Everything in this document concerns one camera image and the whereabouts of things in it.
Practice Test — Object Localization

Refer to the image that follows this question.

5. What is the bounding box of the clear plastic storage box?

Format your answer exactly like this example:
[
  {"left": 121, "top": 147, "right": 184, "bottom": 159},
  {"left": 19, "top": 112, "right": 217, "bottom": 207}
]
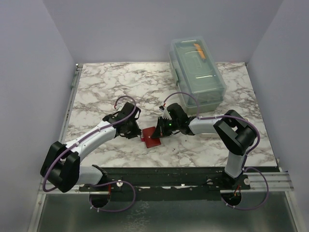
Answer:
[{"left": 169, "top": 36, "right": 226, "bottom": 115}]

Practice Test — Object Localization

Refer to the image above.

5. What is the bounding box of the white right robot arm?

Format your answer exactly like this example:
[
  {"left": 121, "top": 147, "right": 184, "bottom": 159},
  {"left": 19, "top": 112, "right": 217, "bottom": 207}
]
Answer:
[{"left": 151, "top": 110, "right": 260, "bottom": 189}]

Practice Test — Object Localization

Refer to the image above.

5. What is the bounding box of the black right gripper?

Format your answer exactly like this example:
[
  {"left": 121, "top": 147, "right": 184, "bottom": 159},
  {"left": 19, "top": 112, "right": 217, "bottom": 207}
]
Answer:
[{"left": 152, "top": 117, "right": 180, "bottom": 139}]

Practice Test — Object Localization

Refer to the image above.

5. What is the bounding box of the orange tool inside box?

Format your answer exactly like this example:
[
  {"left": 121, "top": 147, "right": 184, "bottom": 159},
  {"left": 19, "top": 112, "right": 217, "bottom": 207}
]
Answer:
[{"left": 194, "top": 43, "right": 206, "bottom": 60}]

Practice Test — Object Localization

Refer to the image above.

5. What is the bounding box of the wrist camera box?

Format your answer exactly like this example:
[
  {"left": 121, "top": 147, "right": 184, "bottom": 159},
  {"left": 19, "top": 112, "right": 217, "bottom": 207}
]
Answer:
[
  {"left": 117, "top": 102, "right": 141, "bottom": 120},
  {"left": 167, "top": 103, "right": 188, "bottom": 121}
]

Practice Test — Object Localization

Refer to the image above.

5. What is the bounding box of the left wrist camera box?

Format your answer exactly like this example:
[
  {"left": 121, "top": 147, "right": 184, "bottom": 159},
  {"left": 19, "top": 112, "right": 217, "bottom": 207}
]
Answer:
[{"left": 117, "top": 102, "right": 141, "bottom": 120}]

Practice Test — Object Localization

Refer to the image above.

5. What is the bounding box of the red leather card holder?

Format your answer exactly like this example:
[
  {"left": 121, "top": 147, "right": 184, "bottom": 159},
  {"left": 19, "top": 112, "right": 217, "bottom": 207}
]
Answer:
[{"left": 141, "top": 127, "right": 161, "bottom": 148}]

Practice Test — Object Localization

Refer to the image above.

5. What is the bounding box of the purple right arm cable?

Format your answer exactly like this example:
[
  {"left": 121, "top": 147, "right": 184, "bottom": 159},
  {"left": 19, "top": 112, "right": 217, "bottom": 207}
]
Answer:
[{"left": 163, "top": 92, "right": 269, "bottom": 210}]

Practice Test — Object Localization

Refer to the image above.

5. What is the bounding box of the aluminium mounting rail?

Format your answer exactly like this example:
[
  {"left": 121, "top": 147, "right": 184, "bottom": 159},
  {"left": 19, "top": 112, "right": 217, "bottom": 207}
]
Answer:
[{"left": 38, "top": 172, "right": 294, "bottom": 194}]

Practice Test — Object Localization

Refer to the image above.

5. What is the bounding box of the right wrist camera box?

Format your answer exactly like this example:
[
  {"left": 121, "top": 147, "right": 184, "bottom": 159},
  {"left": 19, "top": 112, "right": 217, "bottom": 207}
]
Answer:
[{"left": 167, "top": 103, "right": 188, "bottom": 121}]

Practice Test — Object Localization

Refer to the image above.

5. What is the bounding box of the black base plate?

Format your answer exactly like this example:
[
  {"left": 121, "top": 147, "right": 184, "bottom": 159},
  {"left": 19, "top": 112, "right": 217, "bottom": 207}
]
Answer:
[{"left": 49, "top": 165, "right": 252, "bottom": 201}]

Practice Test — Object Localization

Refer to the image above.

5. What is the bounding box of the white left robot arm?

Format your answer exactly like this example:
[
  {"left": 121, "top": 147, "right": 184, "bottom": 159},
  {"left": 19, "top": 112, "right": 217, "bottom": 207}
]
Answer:
[{"left": 41, "top": 115, "right": 141, "bottom": 193}]

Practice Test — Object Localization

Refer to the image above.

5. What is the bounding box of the white plastic tray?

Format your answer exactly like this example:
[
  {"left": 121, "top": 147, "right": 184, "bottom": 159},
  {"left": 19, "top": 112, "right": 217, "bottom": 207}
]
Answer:
[{"left": 199, "top": 133, "right": 220, "bottom": 139}]

